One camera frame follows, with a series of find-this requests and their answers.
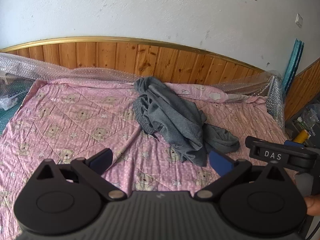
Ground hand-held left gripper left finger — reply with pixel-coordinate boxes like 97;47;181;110
37;148;127;202

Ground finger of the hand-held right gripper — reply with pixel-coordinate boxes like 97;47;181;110
34;141;305;148

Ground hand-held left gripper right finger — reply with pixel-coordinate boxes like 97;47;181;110
194;150;288;202

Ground grey sweat pants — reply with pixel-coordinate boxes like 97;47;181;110
132;76;240;167

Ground person's right hand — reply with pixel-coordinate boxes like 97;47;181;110
304;195;320;217

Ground yellow cylinder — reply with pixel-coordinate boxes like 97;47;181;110
293;129;312;143

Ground crumpled clear plastic packets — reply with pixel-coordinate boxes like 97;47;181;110
297;103;320;131

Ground pink bear print blanket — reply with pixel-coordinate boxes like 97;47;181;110
0;78;298;238

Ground clear bubble wrap sheet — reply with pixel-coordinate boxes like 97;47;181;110
0;52;286;129

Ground green mattress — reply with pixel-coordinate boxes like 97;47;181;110
0;80;33;133

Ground white plastic bag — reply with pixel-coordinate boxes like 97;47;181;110
0;90;22;110

